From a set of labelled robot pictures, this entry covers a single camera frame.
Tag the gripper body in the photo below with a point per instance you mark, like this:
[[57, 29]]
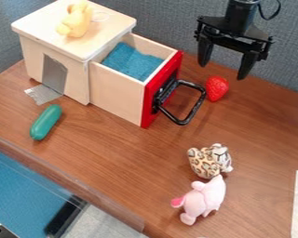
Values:
[[233, 34]]

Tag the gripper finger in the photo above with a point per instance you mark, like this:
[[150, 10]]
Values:
[[247, 65], [205, 51]]

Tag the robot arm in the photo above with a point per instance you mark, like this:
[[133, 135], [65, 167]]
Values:
[[241, 11]]

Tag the drawer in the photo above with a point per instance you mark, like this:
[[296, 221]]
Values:
[[145, 83]]

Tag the pink plush bunny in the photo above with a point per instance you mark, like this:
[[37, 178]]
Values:
[[201, 200]]

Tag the red toy strawberry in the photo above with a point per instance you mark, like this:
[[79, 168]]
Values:
[[217, 88]]

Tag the blue cloth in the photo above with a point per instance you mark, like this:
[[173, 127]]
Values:
[[133, 62]]

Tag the leopard plush toy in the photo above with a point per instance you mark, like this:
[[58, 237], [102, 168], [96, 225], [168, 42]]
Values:
[[209, 161]]

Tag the yellow plush toy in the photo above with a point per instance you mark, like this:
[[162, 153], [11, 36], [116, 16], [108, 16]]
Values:
[[76, 20]]

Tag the cabinet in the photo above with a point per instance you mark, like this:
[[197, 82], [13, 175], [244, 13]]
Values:
[[68, 46]]

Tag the green toy pickle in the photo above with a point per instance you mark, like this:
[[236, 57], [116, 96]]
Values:
[[45, 122]]

